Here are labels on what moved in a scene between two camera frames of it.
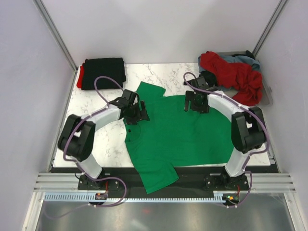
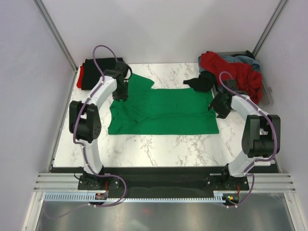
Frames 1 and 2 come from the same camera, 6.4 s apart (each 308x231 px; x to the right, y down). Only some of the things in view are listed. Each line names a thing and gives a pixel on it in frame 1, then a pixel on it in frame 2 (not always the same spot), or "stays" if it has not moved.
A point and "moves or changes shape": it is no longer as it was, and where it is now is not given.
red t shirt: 240,77 stays
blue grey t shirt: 239,58 stays
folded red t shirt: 79,82 stays
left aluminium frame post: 44,12 stays
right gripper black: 189,96 to 223,113
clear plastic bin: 266,99 stays
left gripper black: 142,113 to 123,96
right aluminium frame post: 270,27 stays
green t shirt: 173,136 moves or changes shape
